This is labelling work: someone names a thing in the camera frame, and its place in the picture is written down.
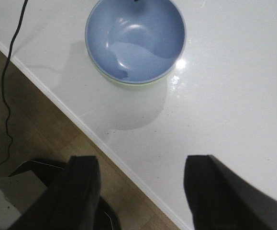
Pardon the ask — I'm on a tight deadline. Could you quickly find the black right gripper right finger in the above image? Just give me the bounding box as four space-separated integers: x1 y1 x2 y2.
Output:
184 155 277 230

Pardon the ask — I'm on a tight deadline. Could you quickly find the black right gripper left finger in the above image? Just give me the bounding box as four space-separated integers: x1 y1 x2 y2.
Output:
10 156 100 230

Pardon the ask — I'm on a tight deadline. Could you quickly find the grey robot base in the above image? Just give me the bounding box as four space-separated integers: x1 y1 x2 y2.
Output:
0 158 121 230

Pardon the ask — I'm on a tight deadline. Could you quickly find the blue bowl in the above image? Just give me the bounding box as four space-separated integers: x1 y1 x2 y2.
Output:
85 0 186 85

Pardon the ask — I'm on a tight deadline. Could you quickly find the black hanging cable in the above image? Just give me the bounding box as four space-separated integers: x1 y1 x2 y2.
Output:
0 0 29 179

